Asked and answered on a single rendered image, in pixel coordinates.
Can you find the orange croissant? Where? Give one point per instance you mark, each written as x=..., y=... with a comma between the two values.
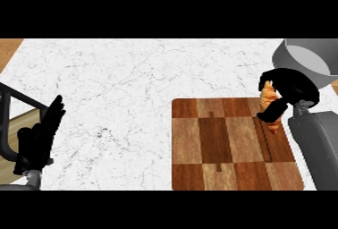
x=269, y=100

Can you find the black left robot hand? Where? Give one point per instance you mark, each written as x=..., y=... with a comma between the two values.
x=39, y=137

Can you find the checkered wooden cutting board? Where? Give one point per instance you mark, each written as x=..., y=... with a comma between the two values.
x=229, y=143

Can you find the grey metal pot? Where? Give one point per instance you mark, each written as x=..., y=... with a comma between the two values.
x=311, y=61

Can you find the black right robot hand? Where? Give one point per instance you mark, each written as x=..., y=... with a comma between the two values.
x=293, y=85

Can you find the black metal frame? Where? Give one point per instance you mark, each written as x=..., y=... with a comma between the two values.
x=9, y=119

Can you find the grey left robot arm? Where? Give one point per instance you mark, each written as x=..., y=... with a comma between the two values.
x=27, y=180

